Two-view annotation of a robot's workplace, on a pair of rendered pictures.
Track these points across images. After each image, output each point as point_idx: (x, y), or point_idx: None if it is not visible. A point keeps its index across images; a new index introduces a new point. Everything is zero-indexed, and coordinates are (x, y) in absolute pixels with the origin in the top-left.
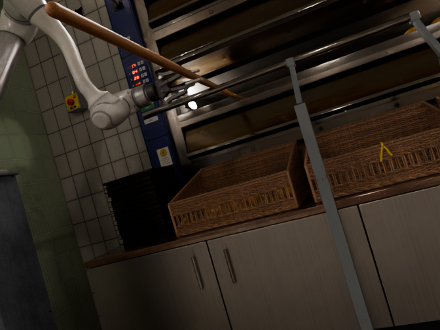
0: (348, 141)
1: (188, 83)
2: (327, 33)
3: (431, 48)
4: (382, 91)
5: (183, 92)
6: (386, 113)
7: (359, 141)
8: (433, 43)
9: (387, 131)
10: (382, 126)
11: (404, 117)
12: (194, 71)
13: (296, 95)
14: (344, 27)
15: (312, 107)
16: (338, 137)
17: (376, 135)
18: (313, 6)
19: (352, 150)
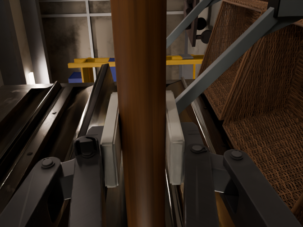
0: (279, 178)
1: (181, 126)
2: (105, 203)
3: (195, 16)
4: (208, 144)
5: (247, 165)
6: (235, 146)
7: (277, 165)
8: (192, 11)
9: (260, 143)
10: (252, 147)
11: (241, 134)
12: (117, 101)
13: (247, 32)
14: (107, 188)
15: (221, 218)
16: (274, 187)
17: (266, 152)
18: (71, 156)
19: (293, 172)
